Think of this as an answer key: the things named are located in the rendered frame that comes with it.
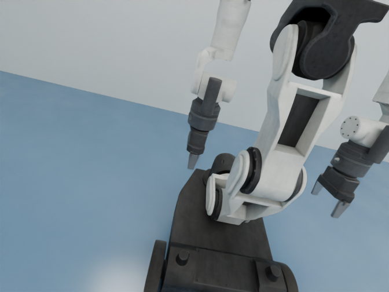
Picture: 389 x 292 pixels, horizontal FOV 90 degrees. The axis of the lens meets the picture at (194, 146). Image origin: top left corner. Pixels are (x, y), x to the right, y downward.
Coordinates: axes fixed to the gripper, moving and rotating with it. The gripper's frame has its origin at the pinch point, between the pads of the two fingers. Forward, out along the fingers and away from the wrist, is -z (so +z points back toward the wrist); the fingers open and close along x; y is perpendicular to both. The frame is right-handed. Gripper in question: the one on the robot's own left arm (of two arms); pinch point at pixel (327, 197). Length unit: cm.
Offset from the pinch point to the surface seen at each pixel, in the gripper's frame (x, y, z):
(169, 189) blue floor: -51, -49, -48
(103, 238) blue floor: -16, -75, -55
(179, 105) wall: -154, -55, -17
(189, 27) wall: -139, -59, 52
